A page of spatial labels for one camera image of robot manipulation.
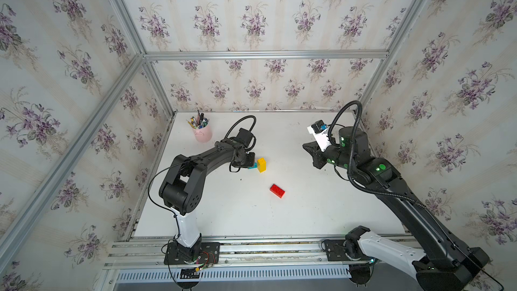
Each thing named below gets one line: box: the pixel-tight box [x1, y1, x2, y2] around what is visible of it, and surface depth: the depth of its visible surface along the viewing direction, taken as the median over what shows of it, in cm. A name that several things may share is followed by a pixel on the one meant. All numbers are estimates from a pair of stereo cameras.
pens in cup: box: [185, 109, 210, 130], surface depth 103 cm
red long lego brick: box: [269, 183, 286, 199], surface depth 90 cm
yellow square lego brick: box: [257, 157, 268, 174], surface depth 97 cm
